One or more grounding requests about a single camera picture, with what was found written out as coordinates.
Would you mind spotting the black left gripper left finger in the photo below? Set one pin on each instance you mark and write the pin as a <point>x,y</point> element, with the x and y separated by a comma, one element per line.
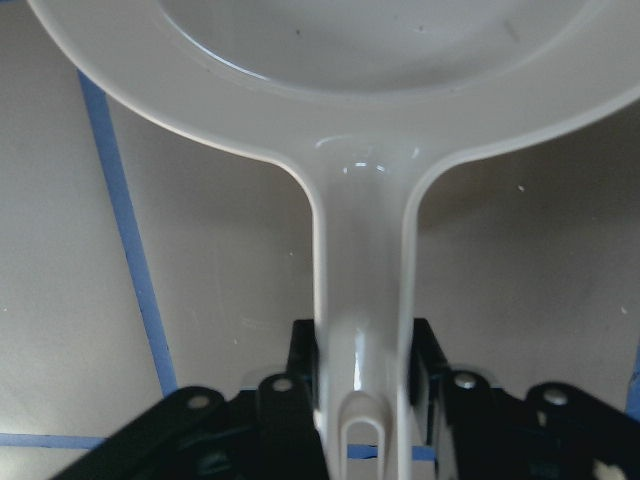
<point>265,432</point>

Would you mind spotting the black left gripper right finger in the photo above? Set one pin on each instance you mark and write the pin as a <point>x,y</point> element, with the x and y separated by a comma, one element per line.
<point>479,431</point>

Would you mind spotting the beige plastic dustpan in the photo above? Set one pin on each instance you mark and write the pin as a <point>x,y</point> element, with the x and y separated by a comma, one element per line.
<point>365,104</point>

